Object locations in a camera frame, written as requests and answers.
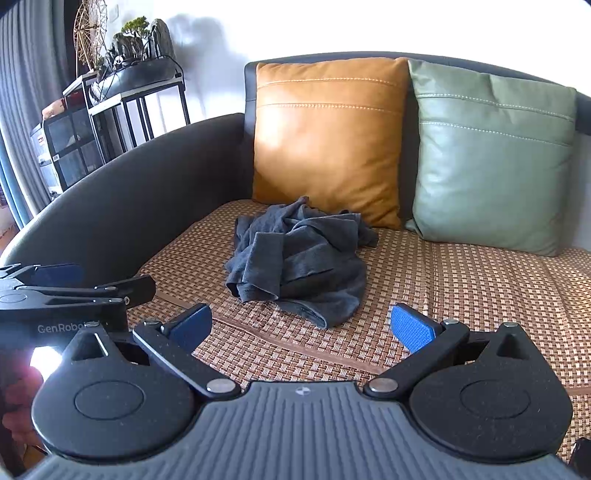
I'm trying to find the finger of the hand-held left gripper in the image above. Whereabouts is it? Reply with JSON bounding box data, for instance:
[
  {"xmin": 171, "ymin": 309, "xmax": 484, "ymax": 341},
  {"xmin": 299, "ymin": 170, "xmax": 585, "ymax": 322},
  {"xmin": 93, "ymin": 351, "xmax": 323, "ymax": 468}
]
[
  {"xmin": 0, "ymin": 275, "xmax": 157, "ymax": 310},
  {"xmin": 0, "ymin": 263, "xmax": 85, "ymax": 287}
]

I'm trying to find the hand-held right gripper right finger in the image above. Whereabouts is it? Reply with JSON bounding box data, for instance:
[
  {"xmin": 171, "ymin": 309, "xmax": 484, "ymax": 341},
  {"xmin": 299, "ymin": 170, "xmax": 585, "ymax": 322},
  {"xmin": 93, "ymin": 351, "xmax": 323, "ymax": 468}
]
[{"xmin": 364, "ymin": 302, "xmax": 539, "ymax": 398}]

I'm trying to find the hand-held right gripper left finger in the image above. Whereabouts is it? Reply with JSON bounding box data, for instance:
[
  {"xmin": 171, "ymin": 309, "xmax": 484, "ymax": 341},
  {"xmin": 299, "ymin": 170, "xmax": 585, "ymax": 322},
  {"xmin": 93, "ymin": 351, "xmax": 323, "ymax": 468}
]
[{"xmin": 60, "ymin": 302, "xmax": 242, "ymax": 400}]

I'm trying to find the dark grey garment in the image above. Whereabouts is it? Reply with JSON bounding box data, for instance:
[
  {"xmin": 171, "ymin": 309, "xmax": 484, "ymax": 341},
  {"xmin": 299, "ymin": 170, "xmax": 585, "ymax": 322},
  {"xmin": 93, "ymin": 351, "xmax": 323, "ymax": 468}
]
[{"xmin": 225, "ymin": 196, "xmax": 380, "ymax": 329}]

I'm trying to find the person's left hand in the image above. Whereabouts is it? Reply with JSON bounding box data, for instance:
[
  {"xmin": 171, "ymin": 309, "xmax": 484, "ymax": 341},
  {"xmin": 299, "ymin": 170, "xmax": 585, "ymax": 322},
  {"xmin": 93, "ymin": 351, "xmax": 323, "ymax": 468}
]
[{"xmin": 0, "ymin": 364, "xmax": 44, "ymax": 452}]

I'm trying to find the brown woven sofa mat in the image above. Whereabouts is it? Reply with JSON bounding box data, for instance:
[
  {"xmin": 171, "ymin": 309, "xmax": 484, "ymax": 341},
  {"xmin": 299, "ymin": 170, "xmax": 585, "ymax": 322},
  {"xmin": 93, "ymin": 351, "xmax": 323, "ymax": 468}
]
[{"xmin": 124, "ymin": 198, "xmax": 591, "ymax": 462}]

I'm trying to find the dark grey sofa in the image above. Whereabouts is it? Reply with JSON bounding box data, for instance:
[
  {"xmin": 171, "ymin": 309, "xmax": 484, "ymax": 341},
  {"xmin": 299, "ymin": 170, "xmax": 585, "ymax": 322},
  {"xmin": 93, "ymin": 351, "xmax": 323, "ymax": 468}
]
[{"xmin": 0, "ymin": 51, "xmax": 591, "ymax": 296}]

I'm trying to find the clear plastic drawer unit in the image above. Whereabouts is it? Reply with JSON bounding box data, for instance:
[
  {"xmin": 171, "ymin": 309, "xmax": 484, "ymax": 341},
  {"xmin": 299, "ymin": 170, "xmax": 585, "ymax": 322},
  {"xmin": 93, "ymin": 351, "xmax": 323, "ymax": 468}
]
[{"xmin": 30, "ymin": 122, "xmax": 54, "ymax": 195}]

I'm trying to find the black storage cabinet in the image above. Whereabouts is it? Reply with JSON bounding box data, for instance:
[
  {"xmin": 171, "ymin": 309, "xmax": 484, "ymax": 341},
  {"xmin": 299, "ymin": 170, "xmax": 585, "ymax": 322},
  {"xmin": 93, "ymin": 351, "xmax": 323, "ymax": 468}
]
[{"xmin": 41, "ymin": 99, "xmax": 106, "ymax": 192}]

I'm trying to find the green leather cushion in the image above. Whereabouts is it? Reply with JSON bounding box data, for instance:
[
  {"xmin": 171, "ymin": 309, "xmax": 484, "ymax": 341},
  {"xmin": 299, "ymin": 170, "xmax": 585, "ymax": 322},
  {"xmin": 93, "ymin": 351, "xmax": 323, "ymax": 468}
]
[{"xmin": 405, "ymin": 59, "xmax": 579, "ymax": 257}]

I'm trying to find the black metal stand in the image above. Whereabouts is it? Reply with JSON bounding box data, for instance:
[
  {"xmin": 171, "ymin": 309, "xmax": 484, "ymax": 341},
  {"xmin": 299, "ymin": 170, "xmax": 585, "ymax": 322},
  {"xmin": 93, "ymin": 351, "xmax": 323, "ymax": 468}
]
[{"xmin": 62, "ymin": 69, "xmax": 191, "ymax": 155}]

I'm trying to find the orange leather cushion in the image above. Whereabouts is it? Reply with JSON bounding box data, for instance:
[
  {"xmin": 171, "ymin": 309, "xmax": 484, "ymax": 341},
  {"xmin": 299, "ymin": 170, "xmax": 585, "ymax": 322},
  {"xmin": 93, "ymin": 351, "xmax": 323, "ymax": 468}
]
[{"xmin": 252, "ymin": 58, "xmax": 411, "ymax": 230}]

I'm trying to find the grey curtain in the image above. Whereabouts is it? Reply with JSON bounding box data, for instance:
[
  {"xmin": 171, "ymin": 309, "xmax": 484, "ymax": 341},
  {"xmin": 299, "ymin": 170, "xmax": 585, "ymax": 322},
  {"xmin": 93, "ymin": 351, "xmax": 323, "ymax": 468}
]
[{"xmin": 0, "ymin": 0, "xmax": 79, "ymax": 227}]

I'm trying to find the bonsai rock planter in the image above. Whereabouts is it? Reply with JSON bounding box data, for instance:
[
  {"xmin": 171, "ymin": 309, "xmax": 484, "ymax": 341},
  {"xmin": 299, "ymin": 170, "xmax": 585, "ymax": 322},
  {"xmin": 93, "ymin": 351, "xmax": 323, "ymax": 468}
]
[{"xmin": 90, "ymin": 16, "xmax": 180, "ymax": 100}]

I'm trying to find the wooden wheel ornament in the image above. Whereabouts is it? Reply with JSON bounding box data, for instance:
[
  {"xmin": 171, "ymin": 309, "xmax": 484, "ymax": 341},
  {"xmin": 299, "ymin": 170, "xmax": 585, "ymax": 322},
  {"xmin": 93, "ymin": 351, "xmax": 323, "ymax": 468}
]
[{"xmin": 74, "ymin": 0, "xmax": 109, "ymax": 71}]

